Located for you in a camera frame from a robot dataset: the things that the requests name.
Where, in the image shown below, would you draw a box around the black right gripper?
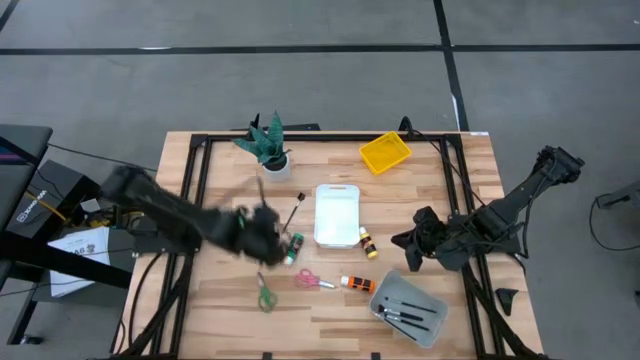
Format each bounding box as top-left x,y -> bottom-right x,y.
391,205 -> 449,273

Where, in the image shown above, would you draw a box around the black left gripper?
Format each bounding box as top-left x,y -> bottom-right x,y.
234,203 -> 291,267

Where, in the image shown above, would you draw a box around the green paint bottle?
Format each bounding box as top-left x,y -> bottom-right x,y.
282,232 -> 305,267

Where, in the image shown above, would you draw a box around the green-handled scissors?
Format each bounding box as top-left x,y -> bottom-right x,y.
256,271 -> 279,314

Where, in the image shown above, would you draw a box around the yellow paint bottle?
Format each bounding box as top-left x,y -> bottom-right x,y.
357,225 -> 380,260

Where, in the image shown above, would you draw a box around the orange paint bottle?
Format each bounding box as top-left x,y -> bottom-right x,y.
339,274 -> 376,294

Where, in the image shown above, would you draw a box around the thick black paintbrush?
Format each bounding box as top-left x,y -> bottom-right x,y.
377,304 -> 425,322

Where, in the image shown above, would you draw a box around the black wide-head paintbrush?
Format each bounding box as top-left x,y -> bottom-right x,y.
280,192 -> 307,235

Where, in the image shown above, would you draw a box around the grey plastic bin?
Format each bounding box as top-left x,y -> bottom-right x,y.
368,269 -> 450,349

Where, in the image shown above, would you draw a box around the white plastic bin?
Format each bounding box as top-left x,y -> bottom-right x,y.
313,183 -> 361,250

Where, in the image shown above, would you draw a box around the yellow mesh basket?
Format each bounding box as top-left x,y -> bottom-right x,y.
358,130 -> 414,176

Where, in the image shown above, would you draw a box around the green plant in white pot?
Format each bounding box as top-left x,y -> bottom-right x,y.
231,110 -> 293,184

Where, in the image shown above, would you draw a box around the white paper sheet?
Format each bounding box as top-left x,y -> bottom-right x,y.
47,225 -> 112,299

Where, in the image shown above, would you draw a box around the grey floor equipment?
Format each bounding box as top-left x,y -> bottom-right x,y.
594,179 -> 640,211

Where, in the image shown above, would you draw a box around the black equipment box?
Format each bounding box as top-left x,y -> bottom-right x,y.
4,158 -> 107,240

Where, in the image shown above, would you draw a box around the black side desk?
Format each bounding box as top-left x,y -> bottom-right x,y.
0,123 -> 134,346

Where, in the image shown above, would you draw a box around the pink-handled scissors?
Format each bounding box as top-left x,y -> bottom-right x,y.
293,268 -> 337,290

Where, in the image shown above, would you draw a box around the black triangular bracket piece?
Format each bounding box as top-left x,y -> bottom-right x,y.
494,287 -> 520,317

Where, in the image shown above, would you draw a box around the black table cable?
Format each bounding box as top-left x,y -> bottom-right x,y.
412,128 -> 490,209

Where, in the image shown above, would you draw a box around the black aluminium table frame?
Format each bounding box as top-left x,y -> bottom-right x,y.
107,130 -> 551,360

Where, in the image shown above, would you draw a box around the black floor cable loop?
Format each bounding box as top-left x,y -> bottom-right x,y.
588,192 -> 640,251

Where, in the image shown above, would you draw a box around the thin black floor cable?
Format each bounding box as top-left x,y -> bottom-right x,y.
47,143 -> 159,174

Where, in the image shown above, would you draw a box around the yellow cable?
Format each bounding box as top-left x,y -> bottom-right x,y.
24,189 -> 69,224

